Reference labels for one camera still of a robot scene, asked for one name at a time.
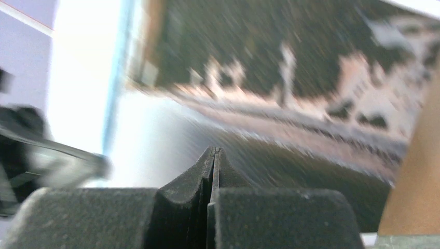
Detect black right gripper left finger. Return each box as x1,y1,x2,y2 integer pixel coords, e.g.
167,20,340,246
2,147,215,248

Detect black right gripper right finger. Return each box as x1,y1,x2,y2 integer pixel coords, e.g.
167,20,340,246
207,147,364,248

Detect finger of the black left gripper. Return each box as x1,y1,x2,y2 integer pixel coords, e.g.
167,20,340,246
1,105,109,217

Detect coastal landscape photo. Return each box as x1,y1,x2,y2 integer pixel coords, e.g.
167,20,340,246
108,1,439,232

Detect brown frame backing board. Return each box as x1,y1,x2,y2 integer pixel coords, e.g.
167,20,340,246
378,68,439,236

